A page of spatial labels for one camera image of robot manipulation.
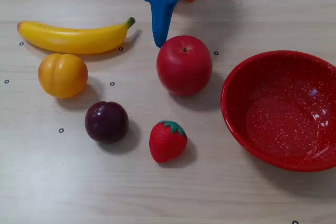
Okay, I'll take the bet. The red plastic strawberry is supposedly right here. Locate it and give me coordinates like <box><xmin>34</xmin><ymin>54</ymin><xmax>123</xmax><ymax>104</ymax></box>
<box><xmin>149</xmin><ymin>120</ymin><xmax>188</xmax><ymax>164</ymax></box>

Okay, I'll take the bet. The orange yellow plastic peach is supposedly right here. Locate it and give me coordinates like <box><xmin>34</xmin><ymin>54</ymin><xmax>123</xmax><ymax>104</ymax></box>
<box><xmin>37</xmin><ymin>53</ymin><xmax>89</xmax><ymax>99</ymax></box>

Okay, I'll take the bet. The dark purple plastic plum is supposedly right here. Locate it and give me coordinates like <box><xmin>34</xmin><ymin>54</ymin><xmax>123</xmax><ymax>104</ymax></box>
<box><xmin>84</xmin><ymin>100</ymin><xmax>130</xmax><ymax>145</ymax></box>

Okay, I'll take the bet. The yellow plastic banana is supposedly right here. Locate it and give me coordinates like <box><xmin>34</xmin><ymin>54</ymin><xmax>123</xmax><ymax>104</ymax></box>
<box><xmin>17</xmin><ymin>16</ymin><xmax>136</xmax><ymax>55</ymax></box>

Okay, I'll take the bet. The red plastic apple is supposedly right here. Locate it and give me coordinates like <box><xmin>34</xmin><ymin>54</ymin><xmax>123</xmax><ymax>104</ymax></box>
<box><xmin>156</xmin><ymin>35</ymin><xmax>213</xmax><ymax>97</ymax></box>

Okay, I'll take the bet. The red speckled bowl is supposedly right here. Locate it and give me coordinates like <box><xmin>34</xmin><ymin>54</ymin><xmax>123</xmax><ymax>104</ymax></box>
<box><xmin>220</xmin><ymin>50</ymin><xmax>336</xmax><ymax>173</ymax></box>

